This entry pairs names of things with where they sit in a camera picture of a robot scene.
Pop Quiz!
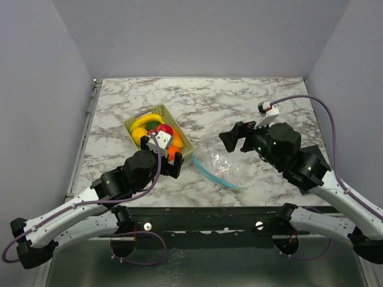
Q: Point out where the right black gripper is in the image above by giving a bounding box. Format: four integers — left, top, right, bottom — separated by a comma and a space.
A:
219, 115, 283, 170

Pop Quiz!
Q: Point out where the pale green plastic basket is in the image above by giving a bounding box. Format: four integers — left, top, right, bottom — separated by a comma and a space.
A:
123, 104, 194, 160

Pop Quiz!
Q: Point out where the clear zip top bag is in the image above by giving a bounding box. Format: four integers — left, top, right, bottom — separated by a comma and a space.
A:
192, 121, 251, 192

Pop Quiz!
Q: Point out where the red apple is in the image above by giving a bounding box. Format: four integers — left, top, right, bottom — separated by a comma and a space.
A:
156, 124, 174, 136

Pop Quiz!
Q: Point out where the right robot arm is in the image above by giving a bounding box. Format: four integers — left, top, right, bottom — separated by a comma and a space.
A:
219, 121, 382, 264

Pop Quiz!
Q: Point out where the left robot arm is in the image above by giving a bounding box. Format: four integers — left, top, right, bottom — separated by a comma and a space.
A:
10, 132, 183, 269

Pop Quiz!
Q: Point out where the orange tangerine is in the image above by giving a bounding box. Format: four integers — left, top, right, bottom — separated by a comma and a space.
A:
168, 145, 182, 162

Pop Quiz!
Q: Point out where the green avocado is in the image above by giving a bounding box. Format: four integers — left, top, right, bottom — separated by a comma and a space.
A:
146, 121, 161, 131

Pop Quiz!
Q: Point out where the yellow lemon upper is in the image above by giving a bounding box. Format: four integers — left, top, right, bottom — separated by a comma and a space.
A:
131, 127, 148, 146

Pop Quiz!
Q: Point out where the yellow banana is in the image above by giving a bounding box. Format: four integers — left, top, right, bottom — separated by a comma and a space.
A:
129, 114, 165, 132

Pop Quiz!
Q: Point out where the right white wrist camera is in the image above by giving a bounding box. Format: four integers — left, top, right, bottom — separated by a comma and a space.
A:
254, 101, 279, 130

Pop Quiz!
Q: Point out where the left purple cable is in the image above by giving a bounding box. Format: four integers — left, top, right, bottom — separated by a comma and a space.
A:
1, 131, 167, 266

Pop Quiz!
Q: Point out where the purple cable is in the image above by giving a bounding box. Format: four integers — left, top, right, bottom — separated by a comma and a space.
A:
270, 94, 383, 261
1, 131, 167, 266

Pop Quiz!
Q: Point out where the left aluminium side rail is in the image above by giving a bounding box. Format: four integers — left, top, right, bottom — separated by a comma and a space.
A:
65, 79, 103, 201

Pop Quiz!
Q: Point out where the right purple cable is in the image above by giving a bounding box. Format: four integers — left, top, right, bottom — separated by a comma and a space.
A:
270, 94, 383, 261

